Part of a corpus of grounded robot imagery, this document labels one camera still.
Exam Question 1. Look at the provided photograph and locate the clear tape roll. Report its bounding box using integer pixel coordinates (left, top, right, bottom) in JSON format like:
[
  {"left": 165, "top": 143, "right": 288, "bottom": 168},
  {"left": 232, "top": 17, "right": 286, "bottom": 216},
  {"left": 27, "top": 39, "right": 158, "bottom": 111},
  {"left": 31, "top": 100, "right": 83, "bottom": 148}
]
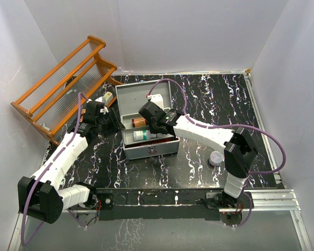
[{"left": 208, "top": 151, "right": 224, "bottom": 167}]

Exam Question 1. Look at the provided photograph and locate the red white medicine box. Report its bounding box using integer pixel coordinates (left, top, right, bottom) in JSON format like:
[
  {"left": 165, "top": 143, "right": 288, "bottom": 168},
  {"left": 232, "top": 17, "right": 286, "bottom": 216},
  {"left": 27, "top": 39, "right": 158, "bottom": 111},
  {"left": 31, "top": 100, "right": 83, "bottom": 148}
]
[{"left": 102, "top": 92, "right": 116, "bottom": 106}]

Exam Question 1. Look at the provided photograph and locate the white pill bottle teal label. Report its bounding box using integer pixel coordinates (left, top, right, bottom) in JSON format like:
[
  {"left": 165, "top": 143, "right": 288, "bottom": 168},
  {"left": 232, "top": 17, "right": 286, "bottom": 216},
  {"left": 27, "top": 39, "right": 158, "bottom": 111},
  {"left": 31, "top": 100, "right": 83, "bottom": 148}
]
[{"left": 133, "top": 130, "right": 157, "bottom": 142}]

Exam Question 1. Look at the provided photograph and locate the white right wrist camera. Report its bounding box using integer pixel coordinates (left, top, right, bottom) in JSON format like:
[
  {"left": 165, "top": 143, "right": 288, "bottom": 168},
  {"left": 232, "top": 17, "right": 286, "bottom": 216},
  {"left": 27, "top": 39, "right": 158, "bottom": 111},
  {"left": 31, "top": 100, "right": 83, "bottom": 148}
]
[{"left": 147, "top": 94, "right": 164, "bottom": 109}]

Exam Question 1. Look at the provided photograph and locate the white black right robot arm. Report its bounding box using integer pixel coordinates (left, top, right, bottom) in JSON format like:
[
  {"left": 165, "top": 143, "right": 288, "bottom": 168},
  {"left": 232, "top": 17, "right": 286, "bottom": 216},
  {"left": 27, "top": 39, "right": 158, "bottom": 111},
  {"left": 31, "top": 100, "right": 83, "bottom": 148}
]
[{"left": 139, "top": 101, "right": 258, "bottom": 208}]

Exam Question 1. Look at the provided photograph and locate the black table front rail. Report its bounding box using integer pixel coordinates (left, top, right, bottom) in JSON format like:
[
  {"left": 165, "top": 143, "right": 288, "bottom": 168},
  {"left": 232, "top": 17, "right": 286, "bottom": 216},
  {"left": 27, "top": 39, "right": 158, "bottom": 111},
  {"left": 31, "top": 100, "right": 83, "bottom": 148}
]
[{"left": 62, "top": 187, "right": 252, "bottom": 222}]

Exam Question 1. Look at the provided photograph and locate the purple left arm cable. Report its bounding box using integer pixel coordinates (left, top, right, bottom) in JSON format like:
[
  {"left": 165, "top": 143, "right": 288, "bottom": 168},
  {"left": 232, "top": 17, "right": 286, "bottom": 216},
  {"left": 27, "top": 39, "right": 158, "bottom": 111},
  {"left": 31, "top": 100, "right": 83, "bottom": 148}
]
[{"left": 20, "top": 92, "right": 91, "bottom": 247}]

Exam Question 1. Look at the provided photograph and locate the grey plastic divider tray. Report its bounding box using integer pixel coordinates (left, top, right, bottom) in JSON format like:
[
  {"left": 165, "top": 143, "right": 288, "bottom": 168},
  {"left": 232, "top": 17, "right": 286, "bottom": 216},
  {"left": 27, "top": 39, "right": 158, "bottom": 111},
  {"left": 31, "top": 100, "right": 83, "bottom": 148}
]
[{"left": 120, "top": 113, "right": 153, "bottom": 145}]

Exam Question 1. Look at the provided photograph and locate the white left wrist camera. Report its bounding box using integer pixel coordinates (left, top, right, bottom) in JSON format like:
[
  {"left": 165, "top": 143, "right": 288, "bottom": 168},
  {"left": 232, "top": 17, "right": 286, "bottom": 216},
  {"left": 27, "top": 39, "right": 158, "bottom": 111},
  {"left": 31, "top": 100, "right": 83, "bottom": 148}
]
[{"left": 95, "top": 97, "right": 111, "bottom": 114}]

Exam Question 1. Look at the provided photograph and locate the grey metal medicine case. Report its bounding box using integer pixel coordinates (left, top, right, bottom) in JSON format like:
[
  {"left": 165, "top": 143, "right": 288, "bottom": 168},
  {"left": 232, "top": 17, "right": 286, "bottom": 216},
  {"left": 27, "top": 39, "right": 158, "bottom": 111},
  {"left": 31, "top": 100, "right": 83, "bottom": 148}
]
[{"left": 116, "top": 81, "right": 180, "bottom": 160}]

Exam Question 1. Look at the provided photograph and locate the red first aid kit pouch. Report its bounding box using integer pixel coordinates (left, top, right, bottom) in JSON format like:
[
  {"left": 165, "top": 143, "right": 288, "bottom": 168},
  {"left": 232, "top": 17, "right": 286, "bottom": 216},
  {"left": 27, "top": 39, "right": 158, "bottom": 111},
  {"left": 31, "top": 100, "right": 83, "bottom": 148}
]
[{"left": 133, "top": 138, "right": 173, "bottom": 147}]

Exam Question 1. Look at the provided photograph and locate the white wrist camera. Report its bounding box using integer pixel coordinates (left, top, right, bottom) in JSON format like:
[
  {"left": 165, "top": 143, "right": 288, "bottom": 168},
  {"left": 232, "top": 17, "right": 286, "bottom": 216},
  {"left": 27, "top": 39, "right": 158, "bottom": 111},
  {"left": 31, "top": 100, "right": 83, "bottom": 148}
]
[
  {"left": 147, "top": 94, "right": 164, "bottom": 109},
  {"left": 95, "top": 97, "right": 111, "bottom": 114}
]

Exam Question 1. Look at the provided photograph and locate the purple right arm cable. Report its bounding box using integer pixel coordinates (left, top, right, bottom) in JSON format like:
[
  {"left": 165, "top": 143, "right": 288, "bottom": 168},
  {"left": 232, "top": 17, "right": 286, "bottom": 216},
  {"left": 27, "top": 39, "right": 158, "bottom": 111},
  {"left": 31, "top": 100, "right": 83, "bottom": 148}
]
[{"left": 146, "top": 78, "right": 287, "bottom": 229}]

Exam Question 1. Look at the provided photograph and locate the orange wooden rack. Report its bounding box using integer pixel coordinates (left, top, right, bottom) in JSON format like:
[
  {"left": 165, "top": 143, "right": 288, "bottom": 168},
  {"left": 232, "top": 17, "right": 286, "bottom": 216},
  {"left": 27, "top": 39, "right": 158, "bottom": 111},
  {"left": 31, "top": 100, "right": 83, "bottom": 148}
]
[{"left": 11, "top": 36, "right": 121, "bottom": 145}]

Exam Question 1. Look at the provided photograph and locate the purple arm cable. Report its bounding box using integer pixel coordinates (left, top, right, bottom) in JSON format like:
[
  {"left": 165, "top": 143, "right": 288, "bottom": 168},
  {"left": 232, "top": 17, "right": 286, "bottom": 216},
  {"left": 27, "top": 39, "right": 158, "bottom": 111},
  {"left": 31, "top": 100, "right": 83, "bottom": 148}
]
[
  {"left": 20, "top": 92, "right": 91, "bottom": 247},
  {"left": 146, "top": 78, "right": 287, "bottom": 229}
]

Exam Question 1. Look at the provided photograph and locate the amber bottle orange cap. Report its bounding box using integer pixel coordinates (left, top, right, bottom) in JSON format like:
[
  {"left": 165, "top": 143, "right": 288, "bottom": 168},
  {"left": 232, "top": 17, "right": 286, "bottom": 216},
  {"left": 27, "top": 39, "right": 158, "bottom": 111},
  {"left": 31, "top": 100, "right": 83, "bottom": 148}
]
[{"left": 131, "top": 118, "right": 148, "bottom": 128}]

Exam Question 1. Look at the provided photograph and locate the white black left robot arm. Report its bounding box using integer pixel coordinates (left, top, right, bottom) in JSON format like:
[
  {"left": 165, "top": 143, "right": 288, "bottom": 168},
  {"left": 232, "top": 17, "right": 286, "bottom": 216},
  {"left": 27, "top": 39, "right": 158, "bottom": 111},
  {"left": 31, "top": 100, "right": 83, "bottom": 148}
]
[{"left": 17, "top": 101, "right": 125, "bottom": 224}]

